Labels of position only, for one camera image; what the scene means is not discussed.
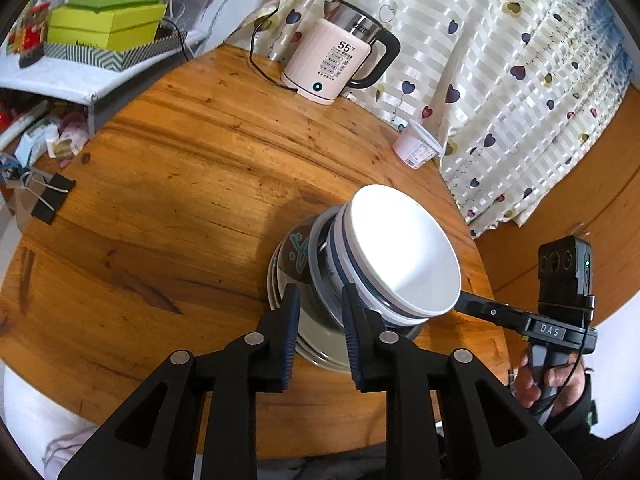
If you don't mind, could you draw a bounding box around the person's right hand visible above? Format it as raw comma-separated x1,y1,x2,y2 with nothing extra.
515,347,588,411

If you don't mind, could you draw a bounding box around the white plastic tub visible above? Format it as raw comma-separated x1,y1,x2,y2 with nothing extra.
392,120,445,170

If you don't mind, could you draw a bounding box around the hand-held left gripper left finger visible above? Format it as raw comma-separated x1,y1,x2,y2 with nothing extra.
56,282,303,480

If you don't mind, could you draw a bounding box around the red figurine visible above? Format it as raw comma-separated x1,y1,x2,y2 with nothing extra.
7,2,53,68

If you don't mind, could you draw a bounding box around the white electric kettle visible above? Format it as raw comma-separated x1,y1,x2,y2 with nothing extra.
280,0,402,107

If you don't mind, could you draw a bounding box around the black binder clip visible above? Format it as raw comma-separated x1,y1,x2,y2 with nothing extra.
20,170,77,223

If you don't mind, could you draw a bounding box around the wooden cabinet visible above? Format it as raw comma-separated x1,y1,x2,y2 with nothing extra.
472,125,640,331

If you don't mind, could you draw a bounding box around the stainless steel bowl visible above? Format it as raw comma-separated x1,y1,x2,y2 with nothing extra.
287,210,426,356

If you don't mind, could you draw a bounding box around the pink container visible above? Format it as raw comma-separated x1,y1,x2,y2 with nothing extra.
47,112,91,158

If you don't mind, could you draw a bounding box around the white cloth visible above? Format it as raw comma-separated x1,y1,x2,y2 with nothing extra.
2,360,201,480

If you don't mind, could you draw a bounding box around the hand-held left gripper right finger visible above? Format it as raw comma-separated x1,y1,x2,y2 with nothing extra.
341,282,583,480

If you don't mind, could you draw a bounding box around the striped box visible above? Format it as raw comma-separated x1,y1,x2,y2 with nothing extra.
42,30,188,72

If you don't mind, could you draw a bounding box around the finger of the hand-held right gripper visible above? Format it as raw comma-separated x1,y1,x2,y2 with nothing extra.
452,290,533,333

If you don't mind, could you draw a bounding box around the lime green box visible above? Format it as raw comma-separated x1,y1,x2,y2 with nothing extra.
46,2,168,52

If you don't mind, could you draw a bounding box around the heart print curtain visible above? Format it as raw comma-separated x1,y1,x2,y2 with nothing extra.
265,0,640,238

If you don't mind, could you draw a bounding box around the white shelf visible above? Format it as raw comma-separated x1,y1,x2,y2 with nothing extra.
0,30,208,133

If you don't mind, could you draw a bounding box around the person's right forearm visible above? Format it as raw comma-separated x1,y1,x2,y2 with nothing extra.
542,367,640,441

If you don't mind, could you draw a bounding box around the beige plate with blue pattern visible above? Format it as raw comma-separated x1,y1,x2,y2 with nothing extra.
270,237,358,368
272,227,356,361
267,240,361,374

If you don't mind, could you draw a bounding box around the black kettle cable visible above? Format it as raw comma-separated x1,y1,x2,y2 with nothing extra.
249,7,301,93

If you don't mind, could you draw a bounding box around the white packet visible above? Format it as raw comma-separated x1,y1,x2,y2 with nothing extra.
15,125,61,166

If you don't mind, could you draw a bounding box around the clear storage box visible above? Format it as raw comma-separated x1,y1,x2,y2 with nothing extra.
167,0,291,56

